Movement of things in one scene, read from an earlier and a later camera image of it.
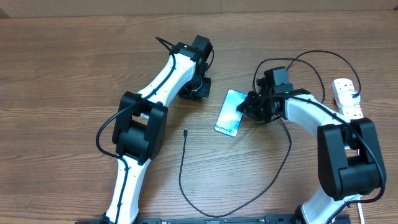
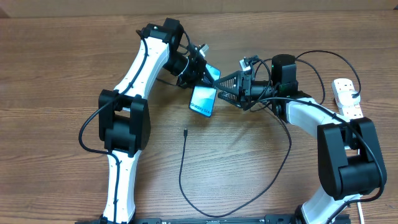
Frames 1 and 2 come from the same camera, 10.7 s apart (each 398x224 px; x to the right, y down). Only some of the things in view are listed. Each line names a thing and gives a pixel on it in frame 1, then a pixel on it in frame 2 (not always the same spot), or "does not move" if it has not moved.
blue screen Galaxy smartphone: (229, 118) to (202, 98)
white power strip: (350, 112) does not move
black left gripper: (204, 91) to (193, 78)
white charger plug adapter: (345, 98) does not move
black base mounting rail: (269, 219) does not move
